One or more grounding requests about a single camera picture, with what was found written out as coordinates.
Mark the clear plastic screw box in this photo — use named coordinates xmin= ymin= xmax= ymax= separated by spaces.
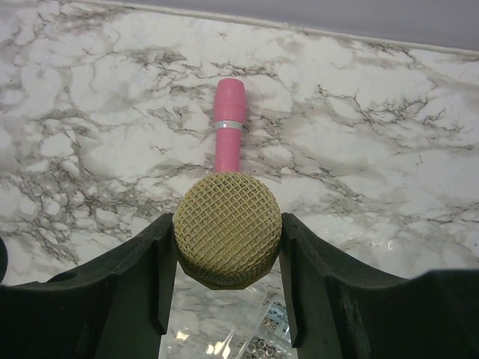
xmin=159 ymin=287 xmax=297 ymax=358

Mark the yellow toy microphone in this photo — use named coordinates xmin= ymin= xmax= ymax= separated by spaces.
xmin=173 ymin=172 xmax=282 ymax=290

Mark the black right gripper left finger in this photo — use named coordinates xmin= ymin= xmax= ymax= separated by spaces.
xmin=1 ymin=214 xmax=177 ymax=358

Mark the pink toy microphone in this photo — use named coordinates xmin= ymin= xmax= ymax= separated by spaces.
xmin=213 ymin=78 xmax=246 ymax=173

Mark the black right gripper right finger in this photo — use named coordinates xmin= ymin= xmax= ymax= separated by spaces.
xmin=280 ymin=213 xmax=478 ymax=358

